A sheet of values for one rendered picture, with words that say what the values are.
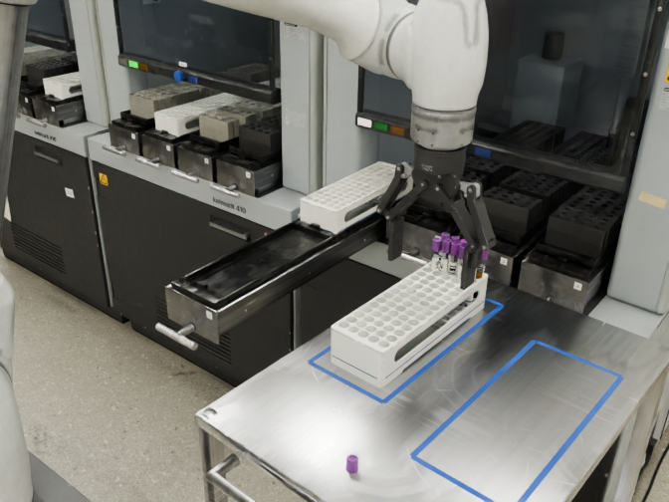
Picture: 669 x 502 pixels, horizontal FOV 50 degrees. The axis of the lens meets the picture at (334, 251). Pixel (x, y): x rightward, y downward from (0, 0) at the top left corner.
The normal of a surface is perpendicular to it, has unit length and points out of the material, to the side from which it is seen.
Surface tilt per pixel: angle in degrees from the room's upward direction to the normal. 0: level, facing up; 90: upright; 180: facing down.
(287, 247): 0
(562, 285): 90
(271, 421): 0
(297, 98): 90
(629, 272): 90
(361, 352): 90
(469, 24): 80
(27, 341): 0
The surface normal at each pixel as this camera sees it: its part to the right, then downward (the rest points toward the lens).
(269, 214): -0.62, 0.36
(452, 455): 0.02, -0.88
